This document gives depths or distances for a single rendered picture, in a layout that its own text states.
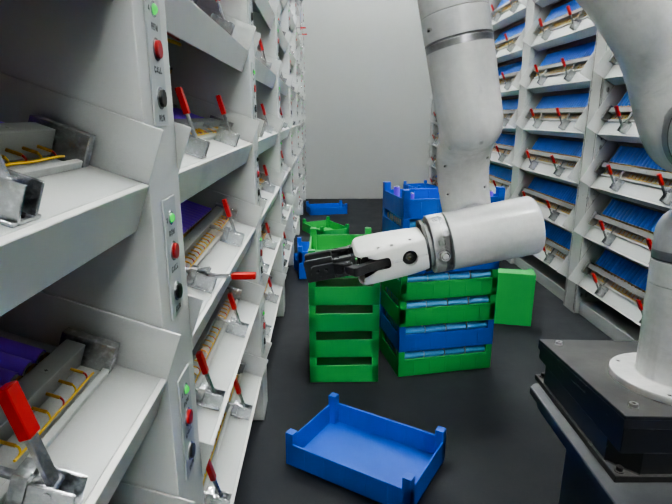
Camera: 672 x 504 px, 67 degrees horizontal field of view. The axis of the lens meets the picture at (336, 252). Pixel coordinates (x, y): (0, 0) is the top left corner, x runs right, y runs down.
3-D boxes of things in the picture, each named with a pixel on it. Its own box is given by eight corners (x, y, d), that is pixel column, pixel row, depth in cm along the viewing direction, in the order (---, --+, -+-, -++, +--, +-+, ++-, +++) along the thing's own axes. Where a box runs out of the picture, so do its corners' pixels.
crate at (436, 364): (462, 340, 177) (463, 319, 175) (490, 367, 158) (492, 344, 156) (379, 348, 172) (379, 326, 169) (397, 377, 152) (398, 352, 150)
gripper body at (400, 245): (443, 279, 69) (362, 295, 70) (427, 259, 79) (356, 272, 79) (435, 226, 67) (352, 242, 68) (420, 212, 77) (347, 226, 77)
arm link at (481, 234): (434, 209, 78) (448, 215, 68) (519, 192, 77) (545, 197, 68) (442, 262, 79) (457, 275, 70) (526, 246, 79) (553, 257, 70)
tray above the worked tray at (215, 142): (246, 162, 114) (265, 102, 111) (167, 212, 55) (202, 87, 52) (157, 131, 112) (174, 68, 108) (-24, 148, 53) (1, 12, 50)
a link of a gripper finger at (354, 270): (375, 277, 66) (339, 276, 69) (401, 257, 72) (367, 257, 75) (374, 268, 65) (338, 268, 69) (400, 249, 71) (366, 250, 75)
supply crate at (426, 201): (471, 203, 165) (473, 178, 163) (503, 215, 146) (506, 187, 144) (382, 206, 159) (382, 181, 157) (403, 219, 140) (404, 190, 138)
